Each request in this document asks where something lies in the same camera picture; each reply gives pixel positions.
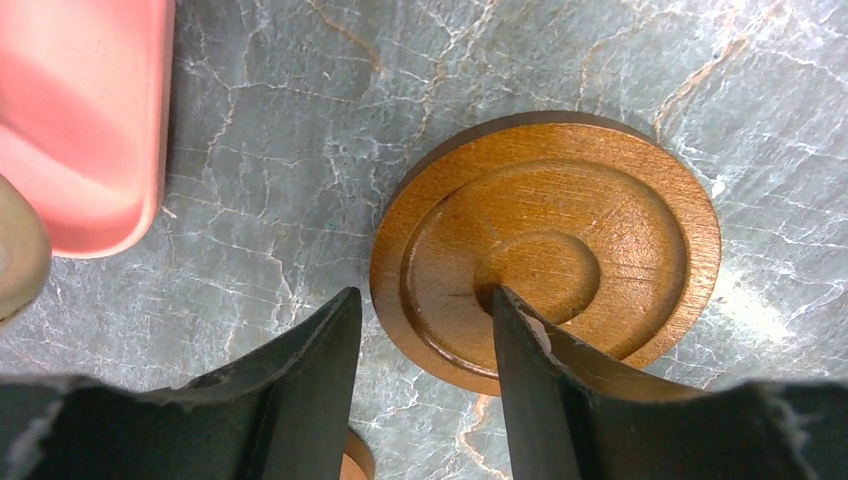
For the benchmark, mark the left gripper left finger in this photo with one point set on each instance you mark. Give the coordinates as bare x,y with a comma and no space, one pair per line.
278,412

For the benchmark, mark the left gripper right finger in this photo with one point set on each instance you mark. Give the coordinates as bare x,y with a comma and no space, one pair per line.
573,412

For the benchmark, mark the beige ceramic mug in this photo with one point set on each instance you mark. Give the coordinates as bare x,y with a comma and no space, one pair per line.
25,253

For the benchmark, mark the wooden coaster one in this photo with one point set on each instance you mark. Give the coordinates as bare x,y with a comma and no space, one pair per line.
601,230

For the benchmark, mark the wooden coaster two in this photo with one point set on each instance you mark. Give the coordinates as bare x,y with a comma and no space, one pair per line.
358,462

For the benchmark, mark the pink serving tray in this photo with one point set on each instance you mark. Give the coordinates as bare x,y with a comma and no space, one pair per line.
85,90

